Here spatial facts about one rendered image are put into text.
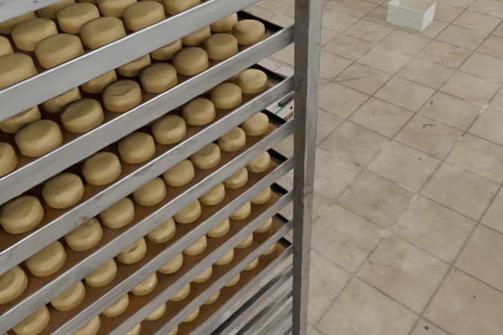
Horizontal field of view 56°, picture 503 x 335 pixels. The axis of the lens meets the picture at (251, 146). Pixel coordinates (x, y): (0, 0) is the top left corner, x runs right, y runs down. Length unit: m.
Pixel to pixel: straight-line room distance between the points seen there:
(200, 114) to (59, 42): 0.24
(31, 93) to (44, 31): 0.11
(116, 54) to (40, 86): 0.09
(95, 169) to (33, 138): 0.11
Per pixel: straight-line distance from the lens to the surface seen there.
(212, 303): 1.05
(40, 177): 0.57
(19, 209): 0.65
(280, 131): 0.82
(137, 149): 0.67
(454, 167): 2.69
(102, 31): 0.58
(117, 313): 0.85
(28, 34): 0.61
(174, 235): 0.81
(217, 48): 0.69
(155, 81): 0.64
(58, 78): 0.52
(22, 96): 0.51
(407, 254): 2.23
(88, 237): 0.71
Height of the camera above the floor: 1.76
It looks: 41 degrees down
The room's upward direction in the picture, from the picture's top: 4 degrees counter-clockwise
